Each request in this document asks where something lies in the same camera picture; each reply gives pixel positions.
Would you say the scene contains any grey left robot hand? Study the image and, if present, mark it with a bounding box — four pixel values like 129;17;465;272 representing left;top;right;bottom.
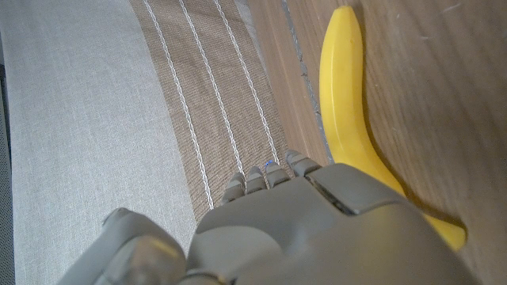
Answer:
57;149;480;285

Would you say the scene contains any yellow toy banana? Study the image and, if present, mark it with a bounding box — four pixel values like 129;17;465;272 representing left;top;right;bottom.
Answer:
318;5;467;253

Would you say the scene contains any beige striped fabric backdrop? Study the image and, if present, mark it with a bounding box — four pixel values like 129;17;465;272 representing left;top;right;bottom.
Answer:
0;0;295;285

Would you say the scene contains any grey perforated panel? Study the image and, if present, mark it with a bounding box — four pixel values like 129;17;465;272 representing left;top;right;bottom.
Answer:
0;63;17;285

